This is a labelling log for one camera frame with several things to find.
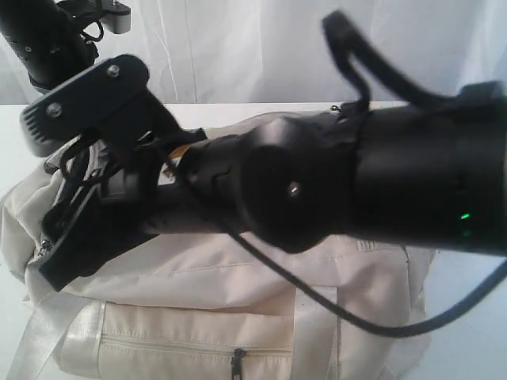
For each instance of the cream fabric duffel bag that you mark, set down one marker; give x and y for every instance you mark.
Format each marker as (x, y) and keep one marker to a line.
(180, 306)

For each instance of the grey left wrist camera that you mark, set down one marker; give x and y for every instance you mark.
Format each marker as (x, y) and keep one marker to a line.
(115, 16)

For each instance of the white backdrop curtain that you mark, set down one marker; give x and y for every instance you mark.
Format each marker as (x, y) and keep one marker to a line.
(275, 51)

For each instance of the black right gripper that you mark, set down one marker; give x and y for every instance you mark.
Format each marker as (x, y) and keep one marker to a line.
(98, 215)

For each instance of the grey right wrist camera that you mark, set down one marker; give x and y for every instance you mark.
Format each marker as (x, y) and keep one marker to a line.
(82, 102)

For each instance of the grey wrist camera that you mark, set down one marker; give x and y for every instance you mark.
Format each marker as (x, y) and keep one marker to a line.
(115, 16)
(82, 102)

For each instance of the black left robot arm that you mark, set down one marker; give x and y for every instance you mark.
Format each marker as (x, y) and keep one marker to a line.
(50, 40)

